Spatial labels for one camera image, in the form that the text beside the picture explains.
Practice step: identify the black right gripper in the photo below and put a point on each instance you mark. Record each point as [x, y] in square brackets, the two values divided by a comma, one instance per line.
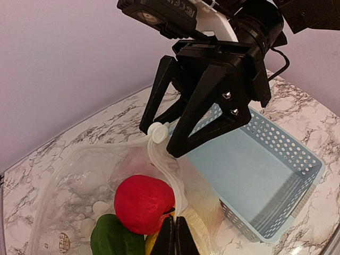
[225, 76]

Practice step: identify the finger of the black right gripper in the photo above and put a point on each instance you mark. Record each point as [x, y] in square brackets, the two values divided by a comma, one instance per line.
[169, 72]

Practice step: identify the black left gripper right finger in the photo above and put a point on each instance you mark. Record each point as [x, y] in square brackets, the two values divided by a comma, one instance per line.
[184, 242]

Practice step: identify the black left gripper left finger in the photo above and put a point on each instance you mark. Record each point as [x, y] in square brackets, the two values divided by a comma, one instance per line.
[165, 241]

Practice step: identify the yellow toy banana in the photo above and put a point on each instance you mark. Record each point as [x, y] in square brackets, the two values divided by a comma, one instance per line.
[150, 240]

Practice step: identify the red toy apple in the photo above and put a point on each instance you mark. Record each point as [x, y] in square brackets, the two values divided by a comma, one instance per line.
[142, 203]

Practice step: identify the green toy bell pepper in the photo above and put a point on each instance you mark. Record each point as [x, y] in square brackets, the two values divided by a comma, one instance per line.
[109, 236]

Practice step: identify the clear zip top bag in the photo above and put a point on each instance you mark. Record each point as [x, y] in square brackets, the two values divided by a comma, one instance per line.
[83, 188]

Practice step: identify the grey plastic basket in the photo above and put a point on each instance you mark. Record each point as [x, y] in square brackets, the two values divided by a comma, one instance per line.
[262, 175]

